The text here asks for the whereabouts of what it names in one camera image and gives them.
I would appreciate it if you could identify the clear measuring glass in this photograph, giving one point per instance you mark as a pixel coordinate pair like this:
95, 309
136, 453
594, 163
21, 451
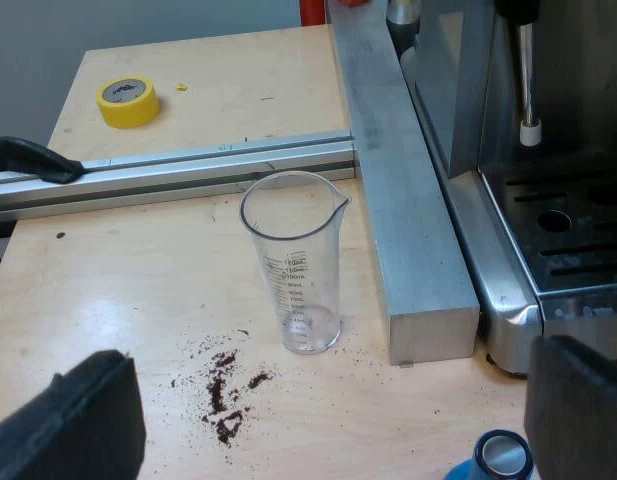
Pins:
300, 250

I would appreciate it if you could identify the steel espresso machine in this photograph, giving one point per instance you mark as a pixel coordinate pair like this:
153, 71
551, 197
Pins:
563, 100

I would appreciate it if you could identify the roll of yellow tape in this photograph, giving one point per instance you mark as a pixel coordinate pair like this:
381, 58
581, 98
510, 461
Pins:
130, 107

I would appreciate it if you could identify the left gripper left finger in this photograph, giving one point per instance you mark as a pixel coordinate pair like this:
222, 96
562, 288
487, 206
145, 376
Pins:
73, 425

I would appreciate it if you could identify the metal block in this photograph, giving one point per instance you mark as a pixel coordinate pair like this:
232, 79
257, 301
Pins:
403, 200

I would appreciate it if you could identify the bright blue tamper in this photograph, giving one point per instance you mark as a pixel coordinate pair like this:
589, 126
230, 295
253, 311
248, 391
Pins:
503, 452

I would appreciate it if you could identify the aluminium rail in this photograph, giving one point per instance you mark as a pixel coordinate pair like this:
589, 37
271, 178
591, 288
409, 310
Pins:
188, 170

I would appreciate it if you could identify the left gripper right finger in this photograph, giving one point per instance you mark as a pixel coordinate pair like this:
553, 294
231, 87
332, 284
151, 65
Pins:
578, 415

